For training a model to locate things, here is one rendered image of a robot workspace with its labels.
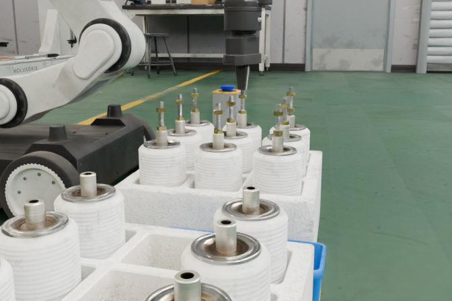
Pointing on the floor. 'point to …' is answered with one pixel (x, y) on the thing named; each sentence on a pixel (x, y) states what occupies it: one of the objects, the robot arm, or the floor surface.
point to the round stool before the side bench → (156, 54)
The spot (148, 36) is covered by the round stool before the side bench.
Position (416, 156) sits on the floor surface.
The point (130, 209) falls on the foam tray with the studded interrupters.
